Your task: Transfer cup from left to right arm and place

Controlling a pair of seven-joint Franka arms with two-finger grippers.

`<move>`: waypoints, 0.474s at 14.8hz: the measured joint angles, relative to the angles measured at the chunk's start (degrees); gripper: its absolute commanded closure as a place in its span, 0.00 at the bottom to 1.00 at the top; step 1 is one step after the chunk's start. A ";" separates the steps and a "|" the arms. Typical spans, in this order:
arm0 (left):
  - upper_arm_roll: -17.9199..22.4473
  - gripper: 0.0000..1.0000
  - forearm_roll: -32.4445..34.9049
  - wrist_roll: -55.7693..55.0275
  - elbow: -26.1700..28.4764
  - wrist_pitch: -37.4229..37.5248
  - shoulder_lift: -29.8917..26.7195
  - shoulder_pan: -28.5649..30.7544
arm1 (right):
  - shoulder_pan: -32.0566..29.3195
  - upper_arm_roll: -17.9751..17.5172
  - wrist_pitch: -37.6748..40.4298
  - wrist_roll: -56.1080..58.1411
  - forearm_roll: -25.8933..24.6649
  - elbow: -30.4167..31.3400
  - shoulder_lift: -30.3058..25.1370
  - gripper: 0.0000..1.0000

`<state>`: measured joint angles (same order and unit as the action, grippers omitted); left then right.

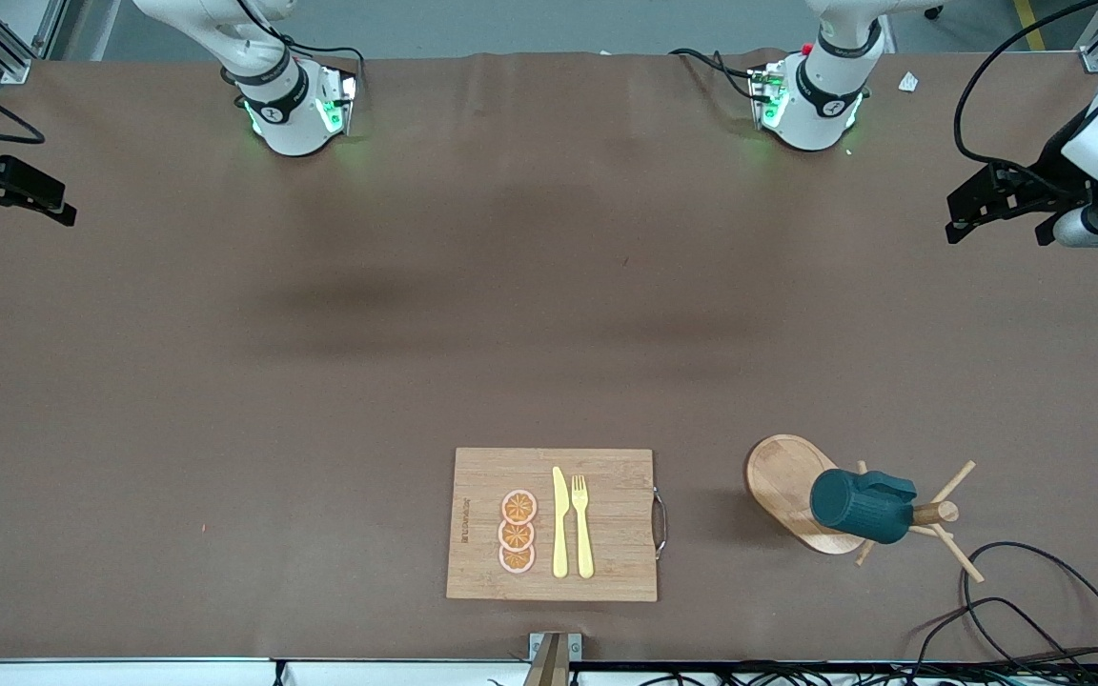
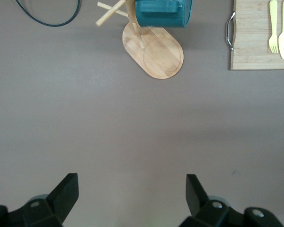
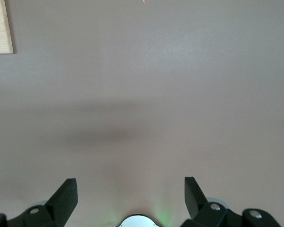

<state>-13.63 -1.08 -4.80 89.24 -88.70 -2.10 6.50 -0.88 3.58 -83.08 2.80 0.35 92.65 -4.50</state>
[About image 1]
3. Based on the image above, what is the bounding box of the dark green cup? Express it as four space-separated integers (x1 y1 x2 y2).
809 468 919 545

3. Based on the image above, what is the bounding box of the black base cable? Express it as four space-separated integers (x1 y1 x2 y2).
669 47 762 102
233 0 367 75

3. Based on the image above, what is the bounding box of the black left base cable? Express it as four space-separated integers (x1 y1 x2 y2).
669 47 762 102

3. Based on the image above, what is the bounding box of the yellow plastic knife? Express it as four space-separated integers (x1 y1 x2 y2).
552 466 570 579

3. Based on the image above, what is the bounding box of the wooden mug tree stand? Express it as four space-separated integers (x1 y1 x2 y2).
744 434 986 584

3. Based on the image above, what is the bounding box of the yellow plastic fork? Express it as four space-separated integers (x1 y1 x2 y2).
571 474 596 580

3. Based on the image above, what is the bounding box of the wooden cutting board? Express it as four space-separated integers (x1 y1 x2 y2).
445 447 669 603

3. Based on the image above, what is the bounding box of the black looped cable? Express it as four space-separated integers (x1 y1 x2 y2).
961 541 1098 668
909 596 1074 672

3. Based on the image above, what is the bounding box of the metal edge bracket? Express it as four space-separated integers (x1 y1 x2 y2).
522 631 584 686

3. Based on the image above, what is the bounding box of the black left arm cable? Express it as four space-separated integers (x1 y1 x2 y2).
953 0 1098 196

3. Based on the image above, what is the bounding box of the black right base cable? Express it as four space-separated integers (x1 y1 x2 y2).
233 0 367 75

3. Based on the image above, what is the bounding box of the brown table cover cloth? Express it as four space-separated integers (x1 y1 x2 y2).
0 48 1098 664

